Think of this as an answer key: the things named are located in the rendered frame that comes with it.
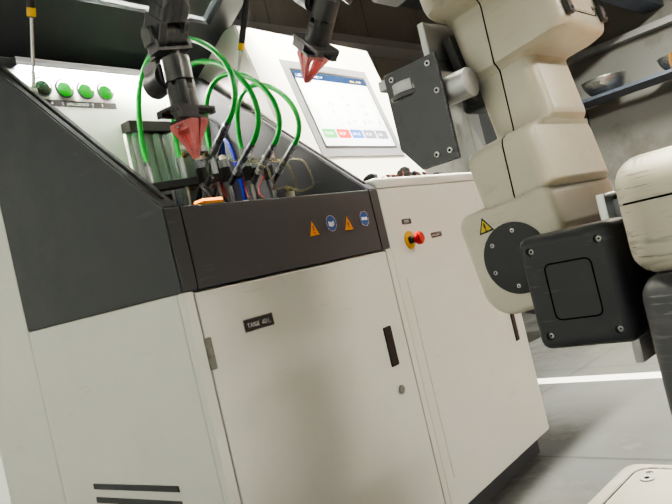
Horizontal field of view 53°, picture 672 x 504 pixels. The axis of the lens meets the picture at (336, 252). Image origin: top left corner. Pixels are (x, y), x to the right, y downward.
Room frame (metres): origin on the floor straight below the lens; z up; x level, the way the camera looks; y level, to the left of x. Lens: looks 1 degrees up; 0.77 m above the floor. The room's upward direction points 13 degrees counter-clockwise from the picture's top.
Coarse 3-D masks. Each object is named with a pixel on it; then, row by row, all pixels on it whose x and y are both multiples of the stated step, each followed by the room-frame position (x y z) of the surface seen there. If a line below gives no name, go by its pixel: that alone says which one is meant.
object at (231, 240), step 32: (352, 192) 1.68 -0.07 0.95; (192, 224) 1.27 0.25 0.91; (224, 224) 1.33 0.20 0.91; (256, 224) 1.40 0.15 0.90; (288, 224) 1.48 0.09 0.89; (320, 224) 1.56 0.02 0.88; (192, 256) 1.25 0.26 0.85; (224, 256) 1.32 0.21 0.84; (256, 256) 1.38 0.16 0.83; (288, 256) 1.46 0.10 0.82; (320, 256) 1.54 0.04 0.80
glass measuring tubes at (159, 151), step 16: (128, 128) 1.81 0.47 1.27; (144, 128) 1.84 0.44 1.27; (160, 128) 1.89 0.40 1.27; (128, 144) 1.83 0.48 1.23; (160, 144) 1.89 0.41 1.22; (160, 160) 1.88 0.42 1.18; (144, 176) 1.83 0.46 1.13; (160, 176) 1.89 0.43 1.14; (176, 176) 1.91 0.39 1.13; (176, 192) 1.91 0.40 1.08
